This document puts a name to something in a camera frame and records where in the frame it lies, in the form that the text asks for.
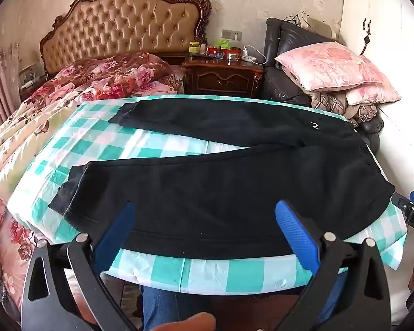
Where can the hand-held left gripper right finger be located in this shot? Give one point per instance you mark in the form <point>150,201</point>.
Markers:
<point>296,234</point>

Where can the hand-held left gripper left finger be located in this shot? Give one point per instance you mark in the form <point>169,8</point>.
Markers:
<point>114,236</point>

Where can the black pants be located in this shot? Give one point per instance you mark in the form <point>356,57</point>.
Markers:
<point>210,193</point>

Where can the person's blue jeans leg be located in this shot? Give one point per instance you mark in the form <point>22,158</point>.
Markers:
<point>165,303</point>

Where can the green white checkered cloth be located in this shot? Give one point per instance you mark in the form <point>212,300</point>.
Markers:
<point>100,134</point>

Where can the small pink floral pillow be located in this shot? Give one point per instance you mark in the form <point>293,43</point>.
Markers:
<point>372,94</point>

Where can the folded plaid blanket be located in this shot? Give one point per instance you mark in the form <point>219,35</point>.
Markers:
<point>334,105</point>

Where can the cream floral bedsheet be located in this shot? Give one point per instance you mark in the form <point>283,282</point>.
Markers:
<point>17,144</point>

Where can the white wardrobe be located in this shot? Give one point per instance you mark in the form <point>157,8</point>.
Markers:
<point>393,58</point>

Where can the large pink floral pillow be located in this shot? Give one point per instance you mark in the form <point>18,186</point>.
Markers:
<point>331,63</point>

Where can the red floral quilt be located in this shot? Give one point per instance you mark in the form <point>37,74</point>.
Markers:
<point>117,76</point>

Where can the dark wooden nightstand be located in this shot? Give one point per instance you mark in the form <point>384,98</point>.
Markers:
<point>224,76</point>

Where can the pink curtain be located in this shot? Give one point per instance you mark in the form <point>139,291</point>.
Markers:
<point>0,86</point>

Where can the black leather armchair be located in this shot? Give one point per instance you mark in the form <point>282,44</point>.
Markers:
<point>286,41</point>

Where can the beige bag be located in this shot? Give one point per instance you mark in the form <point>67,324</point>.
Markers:
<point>319,26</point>

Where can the green packet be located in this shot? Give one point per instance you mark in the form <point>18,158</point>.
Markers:
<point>223,43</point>

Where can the yellow lidded jar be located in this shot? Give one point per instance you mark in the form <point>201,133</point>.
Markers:
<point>194,47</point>

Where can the tufted leather carved headboard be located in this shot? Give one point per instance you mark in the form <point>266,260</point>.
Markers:
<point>124,24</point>

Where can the wall power socket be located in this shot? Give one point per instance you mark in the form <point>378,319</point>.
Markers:
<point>232,35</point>

